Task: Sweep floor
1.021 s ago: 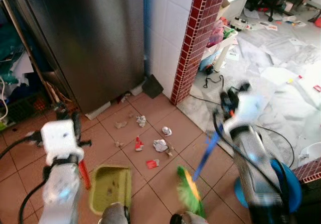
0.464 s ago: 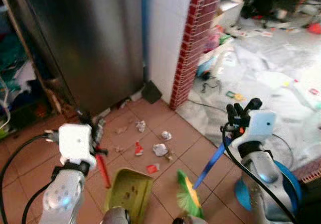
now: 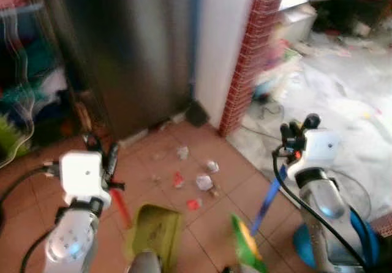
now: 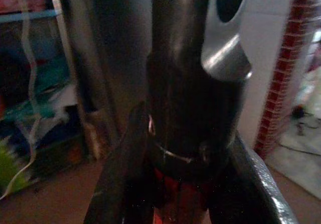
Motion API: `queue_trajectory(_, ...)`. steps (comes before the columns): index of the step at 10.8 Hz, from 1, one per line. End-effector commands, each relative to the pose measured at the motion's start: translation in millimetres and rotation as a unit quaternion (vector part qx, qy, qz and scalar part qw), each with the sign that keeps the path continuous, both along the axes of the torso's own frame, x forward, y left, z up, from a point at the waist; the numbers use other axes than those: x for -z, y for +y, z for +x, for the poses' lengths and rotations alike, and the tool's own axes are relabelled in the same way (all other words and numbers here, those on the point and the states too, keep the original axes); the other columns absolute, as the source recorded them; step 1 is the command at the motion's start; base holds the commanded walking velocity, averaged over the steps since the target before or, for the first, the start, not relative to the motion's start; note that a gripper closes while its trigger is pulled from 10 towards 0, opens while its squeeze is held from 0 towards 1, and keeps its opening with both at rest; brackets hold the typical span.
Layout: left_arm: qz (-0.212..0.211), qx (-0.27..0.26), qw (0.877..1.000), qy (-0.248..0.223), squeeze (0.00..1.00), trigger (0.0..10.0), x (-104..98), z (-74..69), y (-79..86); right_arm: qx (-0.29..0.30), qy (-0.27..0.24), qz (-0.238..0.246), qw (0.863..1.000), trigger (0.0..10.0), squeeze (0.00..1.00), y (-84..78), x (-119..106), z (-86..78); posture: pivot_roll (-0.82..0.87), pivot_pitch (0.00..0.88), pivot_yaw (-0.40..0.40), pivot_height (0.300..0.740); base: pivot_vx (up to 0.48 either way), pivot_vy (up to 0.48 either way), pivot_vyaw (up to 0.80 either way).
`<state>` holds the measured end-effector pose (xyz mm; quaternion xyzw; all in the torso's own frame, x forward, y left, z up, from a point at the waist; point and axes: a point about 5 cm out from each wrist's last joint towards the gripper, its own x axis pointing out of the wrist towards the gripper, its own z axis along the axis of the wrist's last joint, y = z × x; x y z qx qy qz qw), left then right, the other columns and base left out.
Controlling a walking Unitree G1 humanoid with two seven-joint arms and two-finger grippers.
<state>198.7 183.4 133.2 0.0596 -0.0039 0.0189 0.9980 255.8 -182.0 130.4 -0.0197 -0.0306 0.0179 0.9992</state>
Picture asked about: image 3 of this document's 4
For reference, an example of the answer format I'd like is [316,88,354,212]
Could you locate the olive dustpan with red handle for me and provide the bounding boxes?
[109,186,184,269]

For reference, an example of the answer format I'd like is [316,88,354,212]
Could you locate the green broom with blue handle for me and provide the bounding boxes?
[230,165,288,273]

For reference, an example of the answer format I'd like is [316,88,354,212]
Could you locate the light blue toy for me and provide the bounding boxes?
[253,79,277,103]

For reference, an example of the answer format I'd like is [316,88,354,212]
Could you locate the tall red wrapper scrap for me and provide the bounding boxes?
[173,171,185,189]

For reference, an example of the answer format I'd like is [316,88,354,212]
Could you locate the silver left robot leg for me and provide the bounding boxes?
[126,251,162,273]

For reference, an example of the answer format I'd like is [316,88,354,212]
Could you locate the silver robot leg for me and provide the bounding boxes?
[126,251,162,273]
[222,265,249,273]

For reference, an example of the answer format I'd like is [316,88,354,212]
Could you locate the crumpled white paper ball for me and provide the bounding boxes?
[195,173,213,190]

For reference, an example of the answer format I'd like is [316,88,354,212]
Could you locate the black wedge block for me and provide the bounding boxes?
[186,100,210,127]

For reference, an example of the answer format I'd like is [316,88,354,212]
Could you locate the stainless steel fridge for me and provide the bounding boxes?
[38,0,204,144]

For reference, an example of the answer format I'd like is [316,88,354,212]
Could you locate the white low cabinet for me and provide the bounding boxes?
[279,6,320,45]

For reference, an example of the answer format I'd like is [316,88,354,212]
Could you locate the blue plastic bucket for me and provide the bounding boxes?
[292,204,382,272]

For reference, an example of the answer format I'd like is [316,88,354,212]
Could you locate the silver right robot leg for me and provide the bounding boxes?
[222,265,249,273]

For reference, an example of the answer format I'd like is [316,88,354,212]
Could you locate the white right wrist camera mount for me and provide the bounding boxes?
[287,129,341,186]

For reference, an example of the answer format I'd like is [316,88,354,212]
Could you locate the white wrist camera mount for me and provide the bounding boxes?
[59,150,113,208]
[287,129,341,186]

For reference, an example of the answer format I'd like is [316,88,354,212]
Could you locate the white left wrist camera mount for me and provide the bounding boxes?
[59,150,113,208]

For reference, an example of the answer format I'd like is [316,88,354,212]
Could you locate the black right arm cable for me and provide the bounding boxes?
[271,149,369,273]

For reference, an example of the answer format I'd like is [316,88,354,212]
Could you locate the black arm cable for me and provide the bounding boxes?
[0,165,63,208]
[271,149,369,273]

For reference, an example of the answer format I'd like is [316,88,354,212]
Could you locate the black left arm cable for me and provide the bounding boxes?
[0,165,63,208]

